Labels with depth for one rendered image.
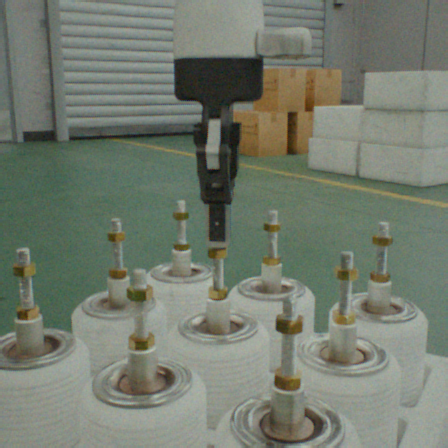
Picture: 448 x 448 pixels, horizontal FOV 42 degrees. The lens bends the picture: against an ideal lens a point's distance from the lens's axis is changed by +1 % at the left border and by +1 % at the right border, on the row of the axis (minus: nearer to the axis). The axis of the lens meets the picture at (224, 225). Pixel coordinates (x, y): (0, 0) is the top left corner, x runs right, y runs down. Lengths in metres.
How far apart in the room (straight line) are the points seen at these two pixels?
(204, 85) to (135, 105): 5.28
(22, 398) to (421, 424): 0.34
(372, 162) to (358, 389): 2.68
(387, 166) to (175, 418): 2.70
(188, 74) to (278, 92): 3.64
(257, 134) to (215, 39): 3.59
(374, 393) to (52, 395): 0.25
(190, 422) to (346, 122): 2.92
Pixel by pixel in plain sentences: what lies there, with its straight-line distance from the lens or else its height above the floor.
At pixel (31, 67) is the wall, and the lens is 5.48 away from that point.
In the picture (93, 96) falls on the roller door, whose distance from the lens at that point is 5.57.
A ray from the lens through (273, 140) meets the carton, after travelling 4.10.
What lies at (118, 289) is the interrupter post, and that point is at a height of 0.27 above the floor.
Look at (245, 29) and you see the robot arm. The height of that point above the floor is 0.51.
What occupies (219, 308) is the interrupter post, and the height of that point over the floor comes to 0.27.
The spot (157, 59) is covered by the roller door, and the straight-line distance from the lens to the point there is 5.83.
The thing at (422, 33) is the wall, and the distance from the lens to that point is 6.81.
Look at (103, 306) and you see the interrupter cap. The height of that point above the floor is 0.25.
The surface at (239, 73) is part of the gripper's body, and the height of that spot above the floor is 0.48.
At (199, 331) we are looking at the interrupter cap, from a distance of 0.53.
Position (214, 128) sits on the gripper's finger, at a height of 0.44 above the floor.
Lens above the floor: 0.47
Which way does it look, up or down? 13 degrees down
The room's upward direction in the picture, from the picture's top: straight up
